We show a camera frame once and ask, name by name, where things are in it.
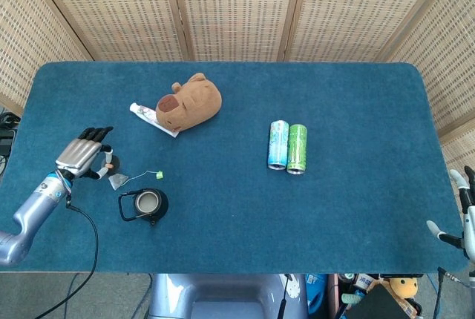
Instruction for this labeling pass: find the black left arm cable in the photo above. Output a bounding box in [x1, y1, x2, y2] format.
[35, 194, 100, 319]

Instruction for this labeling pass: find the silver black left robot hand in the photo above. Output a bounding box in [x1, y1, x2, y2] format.
[54, 126, 116, 181]

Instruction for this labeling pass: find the yellow plush toy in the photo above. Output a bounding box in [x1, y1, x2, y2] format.
[387, 277, 420, 300]

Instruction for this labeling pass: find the white toothpaste tube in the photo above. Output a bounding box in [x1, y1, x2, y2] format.
[129, 102, 180, 138]

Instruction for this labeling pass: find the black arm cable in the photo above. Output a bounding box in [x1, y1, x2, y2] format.
[35, 194, 100, 319]
[436, 266, 475, 319]

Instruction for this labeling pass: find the brown capybara plush toy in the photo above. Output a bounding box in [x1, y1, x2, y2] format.
[154, 72, 223, 134]

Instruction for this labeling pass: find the black cast iron teapot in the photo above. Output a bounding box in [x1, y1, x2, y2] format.
[118, 188, 170, 227]

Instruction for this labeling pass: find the light blue drink can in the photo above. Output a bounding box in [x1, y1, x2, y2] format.
[266, 120, 290, 171]

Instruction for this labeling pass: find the silver robot torso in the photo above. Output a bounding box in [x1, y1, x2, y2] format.
[148, 273, 309, 319]

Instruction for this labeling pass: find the green Monster energy can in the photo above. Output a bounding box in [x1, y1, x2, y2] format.
[286, 123, 309, 175]

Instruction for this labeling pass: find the black flat box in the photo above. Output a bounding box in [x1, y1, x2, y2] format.
[347, 283, 413, 319]

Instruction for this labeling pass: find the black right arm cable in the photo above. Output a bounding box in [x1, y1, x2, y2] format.
[436, 266, 475, 319]

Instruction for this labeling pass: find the woven rattan folding screen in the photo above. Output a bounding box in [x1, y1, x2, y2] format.
[0, 0, 475, 171]

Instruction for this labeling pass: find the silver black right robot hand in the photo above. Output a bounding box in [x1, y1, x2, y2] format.
[425, 165, 475, 260]

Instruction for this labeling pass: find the tea bag with green tag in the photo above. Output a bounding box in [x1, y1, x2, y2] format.
[108, 170, 166, 190]

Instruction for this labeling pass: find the blue carpet table mat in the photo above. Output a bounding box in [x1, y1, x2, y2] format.
[0, 61, 469, 274]

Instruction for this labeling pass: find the blue plastic package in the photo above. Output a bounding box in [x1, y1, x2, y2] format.
[306, 273, 330, 315]

